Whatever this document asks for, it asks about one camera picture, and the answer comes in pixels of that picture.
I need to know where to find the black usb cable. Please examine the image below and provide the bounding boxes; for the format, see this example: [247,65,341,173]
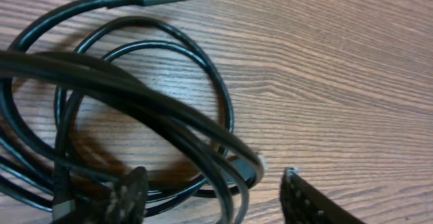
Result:
[0,0,270,224]

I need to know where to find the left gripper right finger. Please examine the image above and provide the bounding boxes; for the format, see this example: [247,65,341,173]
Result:
[280,167,364,224]

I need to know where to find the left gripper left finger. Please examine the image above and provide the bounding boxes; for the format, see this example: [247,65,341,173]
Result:
[50,166,150,224]

